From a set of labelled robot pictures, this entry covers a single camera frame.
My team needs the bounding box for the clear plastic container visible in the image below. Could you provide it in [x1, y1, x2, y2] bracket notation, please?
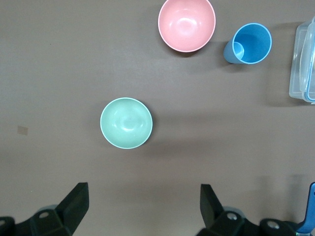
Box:
[288, 16, 315, 105]

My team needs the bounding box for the pink plastic bowl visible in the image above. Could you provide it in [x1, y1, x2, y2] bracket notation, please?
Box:
[157, 0, 217, 53]

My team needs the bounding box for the blue plastic cup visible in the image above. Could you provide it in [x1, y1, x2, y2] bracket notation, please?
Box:
[223, 23, 273, 65]

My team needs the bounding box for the green plastic bowl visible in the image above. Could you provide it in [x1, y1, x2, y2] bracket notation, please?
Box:
[99, 97, 154, 149]

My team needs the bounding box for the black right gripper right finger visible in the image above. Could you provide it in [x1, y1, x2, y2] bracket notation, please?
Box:
[195, 183, 261, 236]

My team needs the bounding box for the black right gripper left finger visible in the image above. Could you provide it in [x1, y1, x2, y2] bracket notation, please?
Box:
[14, 182, 90, 236]

